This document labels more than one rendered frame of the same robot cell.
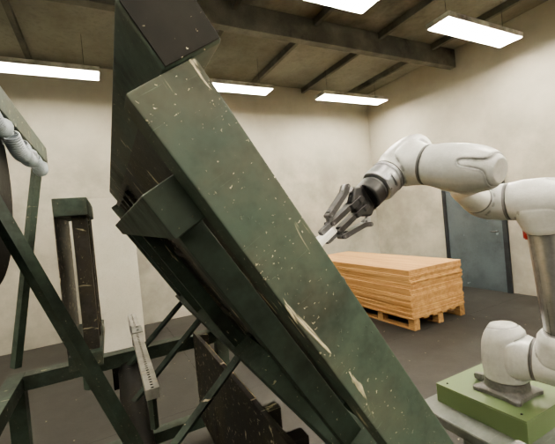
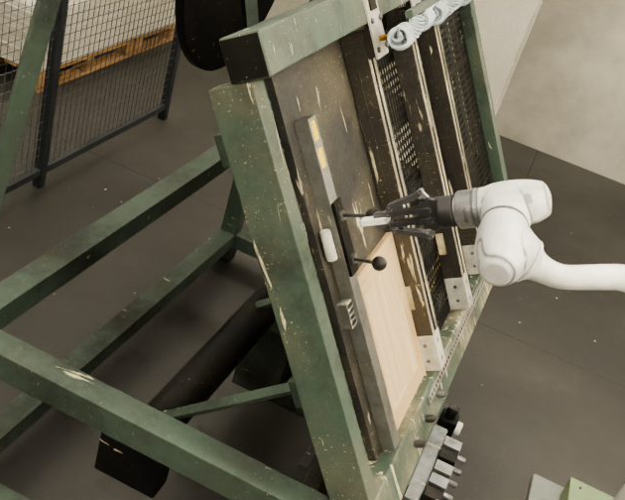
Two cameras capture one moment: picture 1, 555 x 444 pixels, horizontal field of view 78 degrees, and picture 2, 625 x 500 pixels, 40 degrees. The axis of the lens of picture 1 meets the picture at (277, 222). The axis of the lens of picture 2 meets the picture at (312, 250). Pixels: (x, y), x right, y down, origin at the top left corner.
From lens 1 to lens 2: 163 cm
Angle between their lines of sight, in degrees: 47
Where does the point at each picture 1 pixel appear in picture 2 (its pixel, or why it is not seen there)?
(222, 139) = (250, 134)
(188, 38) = (249, 71)
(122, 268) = (494, 30)
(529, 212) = not seen: outside the picture
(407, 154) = (488, 201)
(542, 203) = not seen: outside the picture
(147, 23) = (229, 58)
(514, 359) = not seen: outside the picture
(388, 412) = (298, 351)
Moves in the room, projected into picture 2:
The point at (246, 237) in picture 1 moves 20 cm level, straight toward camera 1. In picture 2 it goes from (244, 193) to (175, 210)
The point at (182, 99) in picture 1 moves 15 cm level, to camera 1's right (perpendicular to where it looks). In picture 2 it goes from (235, 103) to (279, 136)
